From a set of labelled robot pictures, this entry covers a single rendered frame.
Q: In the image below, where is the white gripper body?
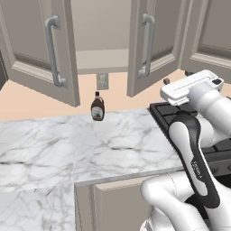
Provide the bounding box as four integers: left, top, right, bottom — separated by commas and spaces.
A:
160, 69, 217, 106

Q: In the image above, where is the closed grey cabinet door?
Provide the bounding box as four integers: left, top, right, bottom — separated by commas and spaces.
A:
180, 0, 231, 84

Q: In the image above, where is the grey cabinet door, narrow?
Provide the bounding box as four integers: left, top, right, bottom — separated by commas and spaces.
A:
126, 0, 192, 98

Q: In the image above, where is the beige base cabinet door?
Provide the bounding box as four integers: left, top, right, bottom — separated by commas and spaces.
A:
92, 175, 165, 231

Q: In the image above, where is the grey cabinet door, wide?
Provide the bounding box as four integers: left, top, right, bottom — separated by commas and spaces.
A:
0, 0, 81, 108

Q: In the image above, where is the black hob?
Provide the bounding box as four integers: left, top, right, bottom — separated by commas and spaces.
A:
148, 97, 231, 181

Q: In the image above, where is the brown syrup bottle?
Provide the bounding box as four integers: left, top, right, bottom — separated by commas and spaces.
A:
90, 90, 106, 122

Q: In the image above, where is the grey bar handle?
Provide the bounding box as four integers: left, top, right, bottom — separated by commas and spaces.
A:
43, 14, 68, 88
137, 13, 156, 80

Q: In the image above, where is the white wall socket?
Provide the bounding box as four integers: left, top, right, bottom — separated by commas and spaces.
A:
96, 72, 109, 91

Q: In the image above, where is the open grey wall cabinet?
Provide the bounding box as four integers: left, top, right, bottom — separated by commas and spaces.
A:
69, 0, 140, 75

